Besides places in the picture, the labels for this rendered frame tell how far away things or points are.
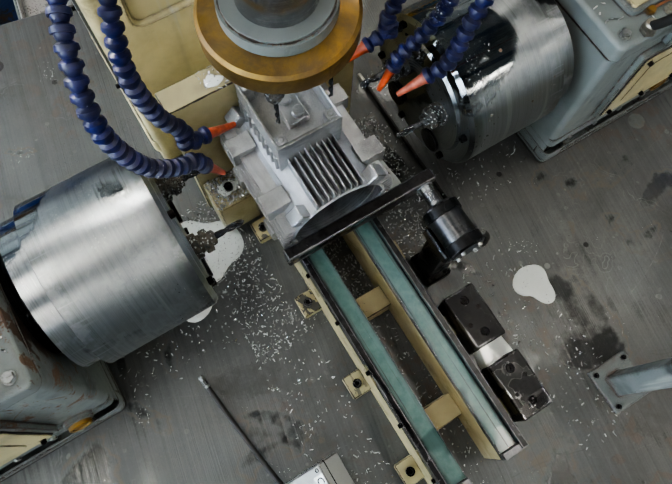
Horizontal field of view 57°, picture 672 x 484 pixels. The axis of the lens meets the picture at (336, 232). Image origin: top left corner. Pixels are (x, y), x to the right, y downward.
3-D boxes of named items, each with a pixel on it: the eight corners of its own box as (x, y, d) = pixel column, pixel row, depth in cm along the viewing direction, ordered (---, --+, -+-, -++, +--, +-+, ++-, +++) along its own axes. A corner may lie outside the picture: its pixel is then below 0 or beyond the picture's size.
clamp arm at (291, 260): (423, 171, 97) (281, 252, 92) (427, 163, 94) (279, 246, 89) (436, 189, 96) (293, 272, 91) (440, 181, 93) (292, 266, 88)
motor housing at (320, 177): (227, 167, 105) (208, 110, 87) (324, 116, 109) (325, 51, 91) (287, 265, 100) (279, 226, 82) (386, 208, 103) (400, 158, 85)
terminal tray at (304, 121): (238, 110, 91) (231, 83, 84) (301, 78, 93) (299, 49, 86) (278, 174, 88) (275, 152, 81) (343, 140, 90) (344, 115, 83)
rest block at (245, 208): (212, 207, 115) (201, 181, 104) (246, 189, 117) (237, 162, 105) (228, 233, 114) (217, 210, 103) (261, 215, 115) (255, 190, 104)
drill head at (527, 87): (332, 98, 110) (335, 4, 87) (517, 1, 118) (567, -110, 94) (410, 212, 104) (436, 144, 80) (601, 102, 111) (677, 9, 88)
